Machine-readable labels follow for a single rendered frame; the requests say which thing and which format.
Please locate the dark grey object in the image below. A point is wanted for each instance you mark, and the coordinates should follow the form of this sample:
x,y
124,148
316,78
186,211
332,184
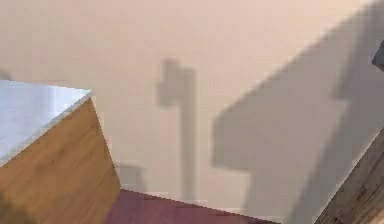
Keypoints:
x,y
379,57

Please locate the wooden cabinet with white top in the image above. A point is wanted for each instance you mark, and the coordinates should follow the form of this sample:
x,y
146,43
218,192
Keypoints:
x,y
56,160

